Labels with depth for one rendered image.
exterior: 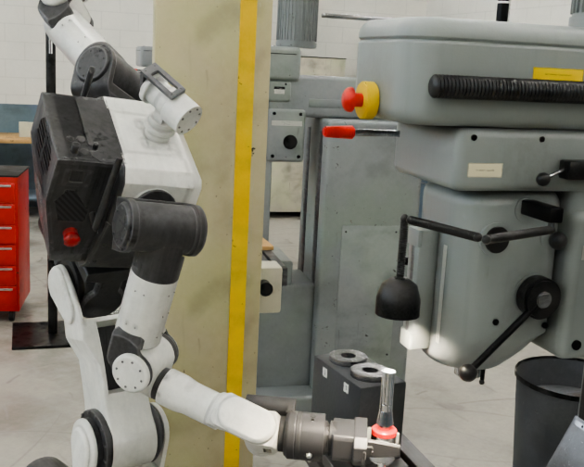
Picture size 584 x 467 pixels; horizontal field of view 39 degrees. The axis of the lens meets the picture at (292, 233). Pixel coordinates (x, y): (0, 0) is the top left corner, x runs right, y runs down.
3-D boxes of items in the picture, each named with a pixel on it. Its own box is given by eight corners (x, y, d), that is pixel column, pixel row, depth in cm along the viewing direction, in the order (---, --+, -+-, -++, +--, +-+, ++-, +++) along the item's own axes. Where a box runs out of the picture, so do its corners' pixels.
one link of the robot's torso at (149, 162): (28, 304, 161) (70, 166, 140) (6, 184, 182) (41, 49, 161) (171, 304, 177) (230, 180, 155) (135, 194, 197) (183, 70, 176)
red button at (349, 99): (347, 112, 131) (349, 87, 131) (338, 111, 135) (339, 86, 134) (366, 113, 132) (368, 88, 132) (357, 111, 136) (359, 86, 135)
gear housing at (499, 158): (454, 193, 128) (461, 127, 126) (390, 170, 151) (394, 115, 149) (636, 193, 138) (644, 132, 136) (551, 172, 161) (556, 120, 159)
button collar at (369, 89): (366, 119, 132) (369, 82, 130) (352, 117, 137) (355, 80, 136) (378, 120, 132) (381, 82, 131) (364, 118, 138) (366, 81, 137)
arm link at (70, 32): (44, 39, 199) (91, 90, 188) (19, 0, 188) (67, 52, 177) (84, 11, 201) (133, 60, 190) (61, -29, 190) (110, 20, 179)
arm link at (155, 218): (125, 283, 148) (143, 214, 143) (111, 258, 155) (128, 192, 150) (185, 285, 154) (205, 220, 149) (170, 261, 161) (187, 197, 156)
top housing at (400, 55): (405, 126, 123) (413, 14, 120) (343, 113, 147) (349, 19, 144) (667, 133, 137) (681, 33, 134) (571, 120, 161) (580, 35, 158)
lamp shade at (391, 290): (365, 310, 136) (368, 273, 135) (398, 305, 141) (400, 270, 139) (395, 322, 131) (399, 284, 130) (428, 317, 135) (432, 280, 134)
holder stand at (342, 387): (354, 467, 185) (361, 383, 181) (309, 427, 204) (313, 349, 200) (400, 459, 190) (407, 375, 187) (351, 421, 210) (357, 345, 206)
